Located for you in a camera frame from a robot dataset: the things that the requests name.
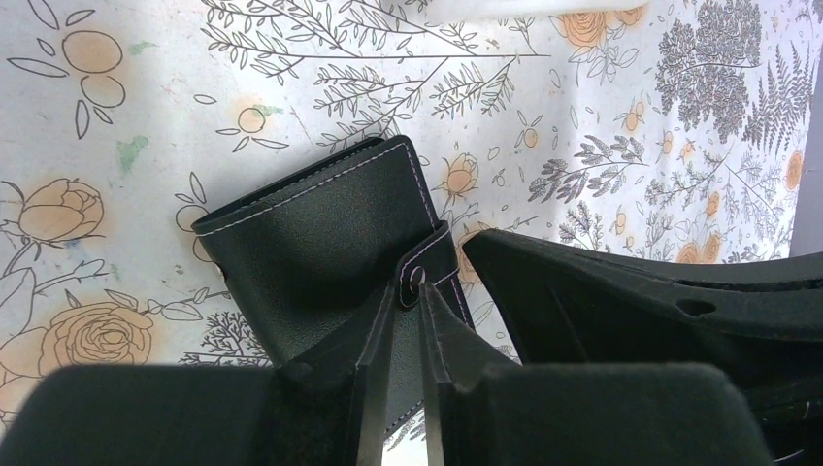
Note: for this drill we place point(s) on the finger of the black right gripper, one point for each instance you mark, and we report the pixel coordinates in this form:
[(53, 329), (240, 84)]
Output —
[(758, 322)]

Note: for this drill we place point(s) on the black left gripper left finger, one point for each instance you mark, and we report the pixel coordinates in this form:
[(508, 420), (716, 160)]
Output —
[(324, 407)]

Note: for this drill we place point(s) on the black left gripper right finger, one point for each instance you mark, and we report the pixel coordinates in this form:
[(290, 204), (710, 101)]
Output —
[(482, 408)]

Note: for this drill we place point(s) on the black leather card holder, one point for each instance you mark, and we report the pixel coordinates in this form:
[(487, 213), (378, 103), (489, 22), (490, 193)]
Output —
[(305, 254)]

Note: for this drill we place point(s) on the floral patterned table mat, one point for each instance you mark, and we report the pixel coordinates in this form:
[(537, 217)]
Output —
[(670, 132)]

